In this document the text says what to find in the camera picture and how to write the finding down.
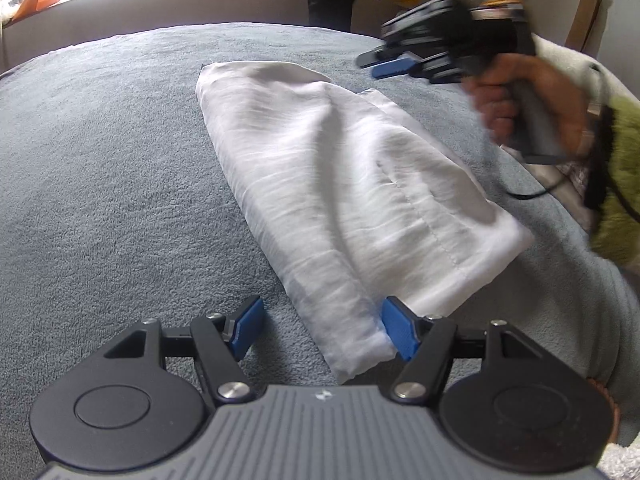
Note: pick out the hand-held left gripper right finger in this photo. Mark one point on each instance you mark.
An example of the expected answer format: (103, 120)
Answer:
(400, 330)

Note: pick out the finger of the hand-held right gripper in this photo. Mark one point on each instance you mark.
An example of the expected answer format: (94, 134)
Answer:
(385, 56)
(395, 66)

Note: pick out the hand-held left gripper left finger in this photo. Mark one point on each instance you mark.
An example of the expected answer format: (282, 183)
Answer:
(247, 327)

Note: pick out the white shirt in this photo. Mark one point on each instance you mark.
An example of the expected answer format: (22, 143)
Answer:
(350, 185)

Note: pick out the person's right hand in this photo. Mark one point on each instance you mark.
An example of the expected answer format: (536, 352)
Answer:
(555, 90)

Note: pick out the long cardboard box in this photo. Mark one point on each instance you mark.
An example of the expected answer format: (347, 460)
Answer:
(582, 15)

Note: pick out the grey blanket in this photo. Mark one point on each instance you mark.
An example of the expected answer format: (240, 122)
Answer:
(125, 160)

